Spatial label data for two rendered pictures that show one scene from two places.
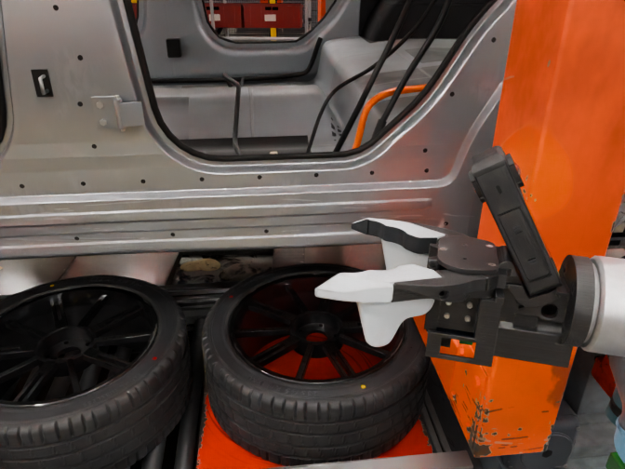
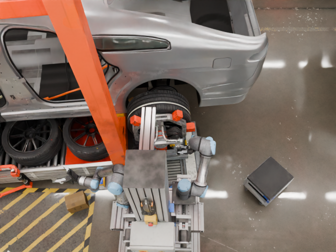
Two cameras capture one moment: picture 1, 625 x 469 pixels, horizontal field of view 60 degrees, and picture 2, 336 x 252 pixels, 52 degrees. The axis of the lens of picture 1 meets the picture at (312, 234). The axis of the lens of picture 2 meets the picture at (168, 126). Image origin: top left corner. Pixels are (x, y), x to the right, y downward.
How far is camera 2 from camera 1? 278 cm
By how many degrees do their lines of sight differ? 32
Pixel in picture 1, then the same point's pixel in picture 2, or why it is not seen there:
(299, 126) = not seen: hidden behind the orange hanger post
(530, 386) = (118, 158)
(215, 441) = (69, 153)
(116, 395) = (44, 150)
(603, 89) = (108, 132)
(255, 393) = (73, 149)
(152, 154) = (41, 104)
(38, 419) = (29, 155)
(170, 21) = not seen: outside the picture
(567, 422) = not seen: hidden behind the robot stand
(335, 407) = (90, 153)
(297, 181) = (76, 106)
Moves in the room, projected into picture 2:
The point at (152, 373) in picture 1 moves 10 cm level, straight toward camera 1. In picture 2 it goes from (51, 144) to (53, 151)
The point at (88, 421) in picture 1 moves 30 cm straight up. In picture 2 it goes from (39, 155) to (29, 144)
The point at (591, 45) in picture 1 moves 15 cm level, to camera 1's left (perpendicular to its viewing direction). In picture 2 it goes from (103, 129) to (86, 129)
